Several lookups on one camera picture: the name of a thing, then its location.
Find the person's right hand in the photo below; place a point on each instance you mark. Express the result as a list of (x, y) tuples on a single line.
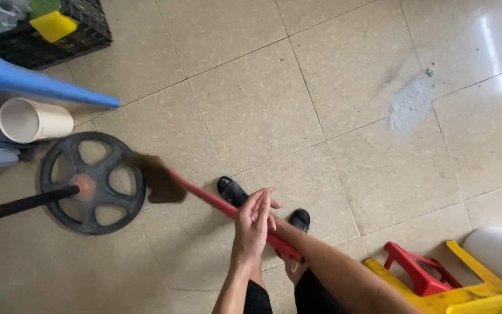
[(273, 216)]

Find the person's left hand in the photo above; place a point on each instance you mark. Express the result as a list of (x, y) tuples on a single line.
[(251, 229)]

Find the person's left fingers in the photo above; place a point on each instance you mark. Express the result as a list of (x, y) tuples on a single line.
[(259, 203)]

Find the person's right fingers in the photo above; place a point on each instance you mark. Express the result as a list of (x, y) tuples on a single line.
[(273, 216)]

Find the black sandal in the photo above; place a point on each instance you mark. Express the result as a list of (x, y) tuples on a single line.
[(300, 219), (232, 191)]

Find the person's black shorts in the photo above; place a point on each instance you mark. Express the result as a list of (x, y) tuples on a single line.
[(316, 296)]

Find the red plastic stool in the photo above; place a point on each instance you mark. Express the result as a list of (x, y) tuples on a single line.
[(423, 283)]

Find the grey dust pile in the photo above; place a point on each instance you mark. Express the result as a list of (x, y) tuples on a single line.
[(408, 104)]

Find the black weight plate base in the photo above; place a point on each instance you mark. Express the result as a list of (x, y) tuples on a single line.
[(57, 174)]

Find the yellow plastic stool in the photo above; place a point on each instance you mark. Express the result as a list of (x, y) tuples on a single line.
[(464, 298)]

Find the black pole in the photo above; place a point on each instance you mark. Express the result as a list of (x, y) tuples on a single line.
[(20, 206)]

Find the blue plastic stool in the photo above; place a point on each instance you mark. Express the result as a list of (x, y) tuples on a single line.
[(20, 78)]

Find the black crate with contents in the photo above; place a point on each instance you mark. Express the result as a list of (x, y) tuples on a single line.
[(37, 48)]

